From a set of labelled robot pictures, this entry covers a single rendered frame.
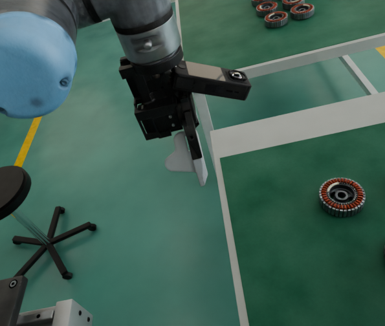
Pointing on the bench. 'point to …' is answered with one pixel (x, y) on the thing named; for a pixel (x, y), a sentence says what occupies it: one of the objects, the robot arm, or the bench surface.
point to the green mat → (319, 229)
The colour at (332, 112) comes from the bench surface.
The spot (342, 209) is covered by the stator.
